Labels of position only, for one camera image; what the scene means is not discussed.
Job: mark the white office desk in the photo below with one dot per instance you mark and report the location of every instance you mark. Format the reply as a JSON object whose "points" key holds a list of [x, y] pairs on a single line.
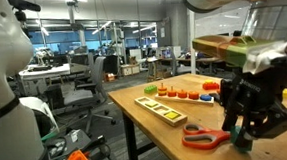
{"points": [[43, 72]]}

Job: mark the black metal rail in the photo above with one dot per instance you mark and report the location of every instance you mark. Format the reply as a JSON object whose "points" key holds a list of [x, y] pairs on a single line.
{"points": [[215, 96]]}

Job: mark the orange floor box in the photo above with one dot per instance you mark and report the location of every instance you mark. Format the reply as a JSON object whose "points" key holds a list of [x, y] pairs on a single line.
{"points": [[110, 77]]}

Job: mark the beige storage box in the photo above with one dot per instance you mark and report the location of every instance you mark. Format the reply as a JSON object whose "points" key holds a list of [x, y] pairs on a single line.
{"points": [[129, 70]]}

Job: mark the white rounded cover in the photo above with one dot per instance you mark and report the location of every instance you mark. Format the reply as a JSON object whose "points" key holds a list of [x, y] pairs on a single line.
{"points": [[40, 104]]}

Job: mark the green tan wrist camera mount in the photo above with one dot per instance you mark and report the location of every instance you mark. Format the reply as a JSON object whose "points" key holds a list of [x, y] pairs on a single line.
{"points": [[235, 51]]}

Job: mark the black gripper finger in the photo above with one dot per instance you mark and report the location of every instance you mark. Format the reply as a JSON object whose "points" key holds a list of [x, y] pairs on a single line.
{"points": [[273, 120], [230, 111]]}

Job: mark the green toy brick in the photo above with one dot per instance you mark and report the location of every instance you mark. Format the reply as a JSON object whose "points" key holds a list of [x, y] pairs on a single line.
{"points": [[150, 89]]}

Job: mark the black floor equipment case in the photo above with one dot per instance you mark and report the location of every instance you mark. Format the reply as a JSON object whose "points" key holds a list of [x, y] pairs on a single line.
{"points": [[87, 143]]}

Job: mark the small yellow toy brick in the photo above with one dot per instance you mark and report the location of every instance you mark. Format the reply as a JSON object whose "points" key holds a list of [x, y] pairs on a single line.
{"points": [[209, 81]]}

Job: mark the wooden office desk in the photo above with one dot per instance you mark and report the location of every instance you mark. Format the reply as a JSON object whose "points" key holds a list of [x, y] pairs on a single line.
{"points": [[182, 60]]}

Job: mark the black table frame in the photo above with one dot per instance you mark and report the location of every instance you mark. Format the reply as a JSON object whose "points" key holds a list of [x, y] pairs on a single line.
{"points": [[130, 144]]}

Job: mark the flat orange disc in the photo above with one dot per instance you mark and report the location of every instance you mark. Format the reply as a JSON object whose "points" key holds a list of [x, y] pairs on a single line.
{"points": [[218, 91]]}

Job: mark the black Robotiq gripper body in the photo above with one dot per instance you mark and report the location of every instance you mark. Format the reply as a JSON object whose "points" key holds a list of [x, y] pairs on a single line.
{"points": [[254, 93]]}

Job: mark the black overhead camera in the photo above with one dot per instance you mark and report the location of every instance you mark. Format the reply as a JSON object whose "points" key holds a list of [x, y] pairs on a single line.
{"points": [[25, 3]]}

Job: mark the grey office chair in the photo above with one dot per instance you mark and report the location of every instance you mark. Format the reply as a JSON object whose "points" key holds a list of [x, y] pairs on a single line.
{"points": [[98, 72]]}

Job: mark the red toy brick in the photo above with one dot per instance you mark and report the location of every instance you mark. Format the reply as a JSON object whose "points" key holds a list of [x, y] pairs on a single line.
{"points": [[210, 86]]}

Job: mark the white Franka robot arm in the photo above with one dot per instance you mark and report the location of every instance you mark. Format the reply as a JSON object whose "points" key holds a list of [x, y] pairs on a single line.
{"points": [[2, 65]]}

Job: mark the green wooden block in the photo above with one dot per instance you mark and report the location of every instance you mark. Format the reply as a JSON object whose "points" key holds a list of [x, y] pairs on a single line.
{"points": [[235, 136]]}

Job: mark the yellow square block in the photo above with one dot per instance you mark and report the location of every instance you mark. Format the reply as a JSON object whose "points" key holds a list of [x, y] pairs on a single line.
{"points": [[151, 104], [172, 115]]}

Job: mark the wooden compartment box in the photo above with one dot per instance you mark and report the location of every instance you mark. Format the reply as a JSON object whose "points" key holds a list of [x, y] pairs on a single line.
{"points": [[177, 120]]}

